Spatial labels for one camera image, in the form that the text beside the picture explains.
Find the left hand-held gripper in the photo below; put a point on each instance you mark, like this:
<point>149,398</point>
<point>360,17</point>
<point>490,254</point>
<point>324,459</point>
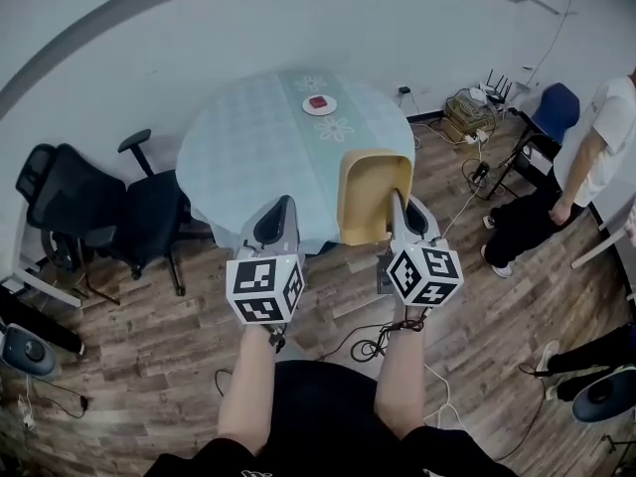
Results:
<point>258,286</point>

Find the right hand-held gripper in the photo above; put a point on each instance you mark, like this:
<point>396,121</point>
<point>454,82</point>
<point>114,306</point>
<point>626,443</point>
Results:
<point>427,276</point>

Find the beige plastic container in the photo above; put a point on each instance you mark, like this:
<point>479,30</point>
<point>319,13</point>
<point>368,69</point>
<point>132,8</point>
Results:
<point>365,197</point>

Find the person's right forearm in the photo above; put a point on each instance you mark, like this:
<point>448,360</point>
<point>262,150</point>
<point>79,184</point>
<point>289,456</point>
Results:
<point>400,380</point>

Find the person's left forearm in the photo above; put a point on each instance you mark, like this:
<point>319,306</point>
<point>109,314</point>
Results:
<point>248,385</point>

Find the round table with pale tablecloth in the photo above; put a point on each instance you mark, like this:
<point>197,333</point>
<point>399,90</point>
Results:
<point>248,152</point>

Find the black power adapter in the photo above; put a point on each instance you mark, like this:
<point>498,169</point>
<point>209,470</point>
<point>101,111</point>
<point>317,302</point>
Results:
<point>481,171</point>

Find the white power strip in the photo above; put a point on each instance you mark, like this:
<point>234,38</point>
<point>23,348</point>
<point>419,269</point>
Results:
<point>477,137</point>

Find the white plate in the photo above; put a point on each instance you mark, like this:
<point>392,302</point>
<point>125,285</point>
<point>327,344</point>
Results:
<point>319,110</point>

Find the red block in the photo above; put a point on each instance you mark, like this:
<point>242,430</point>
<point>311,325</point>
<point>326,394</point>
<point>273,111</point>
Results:
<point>318,101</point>

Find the white router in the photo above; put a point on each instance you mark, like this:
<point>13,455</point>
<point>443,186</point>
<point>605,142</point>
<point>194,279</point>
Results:
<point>479,93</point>

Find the black office chair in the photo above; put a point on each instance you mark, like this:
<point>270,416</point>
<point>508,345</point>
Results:
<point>144,211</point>

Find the black router with antennas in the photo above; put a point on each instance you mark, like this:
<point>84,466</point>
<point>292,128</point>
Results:
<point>499,96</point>

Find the person's black shorts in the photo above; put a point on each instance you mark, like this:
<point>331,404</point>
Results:
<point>323,415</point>

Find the blue chair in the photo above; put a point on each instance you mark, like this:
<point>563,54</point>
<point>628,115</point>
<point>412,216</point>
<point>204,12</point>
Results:
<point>559,107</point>

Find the white desk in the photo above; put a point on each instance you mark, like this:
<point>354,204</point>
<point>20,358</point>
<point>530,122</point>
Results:
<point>603,239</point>

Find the black bar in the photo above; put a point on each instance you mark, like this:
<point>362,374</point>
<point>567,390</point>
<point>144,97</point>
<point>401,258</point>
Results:
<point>40,323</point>

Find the blue and white round device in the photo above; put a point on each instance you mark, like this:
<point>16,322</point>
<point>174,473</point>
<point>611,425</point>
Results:
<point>27,351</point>
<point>603,395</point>

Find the black wall plug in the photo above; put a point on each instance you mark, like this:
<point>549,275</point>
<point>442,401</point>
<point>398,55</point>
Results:
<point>404,90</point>

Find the white frame bar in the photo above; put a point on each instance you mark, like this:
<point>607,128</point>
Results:
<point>45,288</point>

